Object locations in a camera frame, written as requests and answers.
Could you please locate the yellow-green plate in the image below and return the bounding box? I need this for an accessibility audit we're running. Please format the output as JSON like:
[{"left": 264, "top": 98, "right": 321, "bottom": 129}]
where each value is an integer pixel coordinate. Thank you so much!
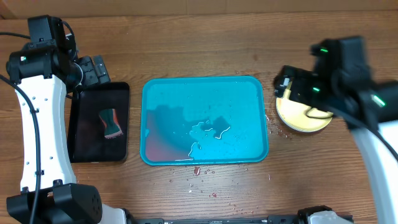
[{"left": 275, "top": 82, "right": 333, "bottom": 121}]

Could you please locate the pink and green sponge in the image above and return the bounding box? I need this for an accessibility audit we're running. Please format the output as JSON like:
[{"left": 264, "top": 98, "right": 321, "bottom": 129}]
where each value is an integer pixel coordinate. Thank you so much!
[{"left": 99, "top": 108, "right": 123, "bottom": 139}]

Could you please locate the white plate with red stain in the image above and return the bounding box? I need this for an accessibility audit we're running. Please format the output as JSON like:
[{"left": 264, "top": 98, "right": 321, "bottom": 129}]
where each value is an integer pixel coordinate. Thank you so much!
[{"left": 282, "top": 119, "right": 331, "bottom": 133}]

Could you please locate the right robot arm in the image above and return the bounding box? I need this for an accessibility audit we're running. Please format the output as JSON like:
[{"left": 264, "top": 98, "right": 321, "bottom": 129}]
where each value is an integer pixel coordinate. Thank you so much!
[{"left": 273, "top": 36, "right": 397, "bottom": 223}]

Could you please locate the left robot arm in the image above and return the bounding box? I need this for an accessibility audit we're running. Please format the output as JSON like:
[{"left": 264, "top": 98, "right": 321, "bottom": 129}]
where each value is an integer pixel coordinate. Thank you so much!
[{"left": 6, "top": 43, "right": 134, "bottom": 223}]

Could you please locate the black tray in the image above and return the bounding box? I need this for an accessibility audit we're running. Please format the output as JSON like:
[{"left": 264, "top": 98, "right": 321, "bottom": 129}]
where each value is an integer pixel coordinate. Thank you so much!
[{"left": 67, "top": 82, "right": 130, "bottom": 163}]

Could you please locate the teal plastic tray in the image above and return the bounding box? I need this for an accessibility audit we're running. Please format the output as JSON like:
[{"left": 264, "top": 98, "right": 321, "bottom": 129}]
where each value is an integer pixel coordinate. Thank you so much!
[{"left": 140, "top": 76, "right": 269, "bottom": 166}]

